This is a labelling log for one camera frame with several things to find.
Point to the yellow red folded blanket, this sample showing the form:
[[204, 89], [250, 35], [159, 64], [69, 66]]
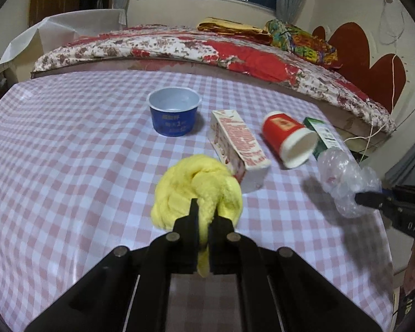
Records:
[[228, 27]]

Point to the clear plastic bag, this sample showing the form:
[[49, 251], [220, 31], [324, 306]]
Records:
[[342, 176]]

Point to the colourful patterned pillow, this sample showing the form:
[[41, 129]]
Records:
[[304, 43]]

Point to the pink white carton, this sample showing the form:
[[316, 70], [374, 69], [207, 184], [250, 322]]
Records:
[[238, 138]]

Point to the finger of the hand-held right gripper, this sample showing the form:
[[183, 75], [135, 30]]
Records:
[[368, 199], [387, 192]]

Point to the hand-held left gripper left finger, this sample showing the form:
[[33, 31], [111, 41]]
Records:
[[188, 228]]

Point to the red paper cup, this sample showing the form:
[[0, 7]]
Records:
[[280, 128]]

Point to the red floral bedspread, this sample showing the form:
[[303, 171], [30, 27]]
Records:
[[228, 52]]

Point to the red heart headboard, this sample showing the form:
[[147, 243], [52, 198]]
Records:
[[352, 48]]

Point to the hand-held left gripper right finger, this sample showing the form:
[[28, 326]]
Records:
[[221, 230]]

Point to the yellow cloth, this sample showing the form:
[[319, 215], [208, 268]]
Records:
[[193, 179]]

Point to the green white carton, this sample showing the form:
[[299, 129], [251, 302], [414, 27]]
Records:
[[326, 135]]

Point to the blue foil-lined bowl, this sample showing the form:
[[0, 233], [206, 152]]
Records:
[[174, 121]]

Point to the long grey patterned curtain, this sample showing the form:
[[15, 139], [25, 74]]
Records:
[[413, 166]]

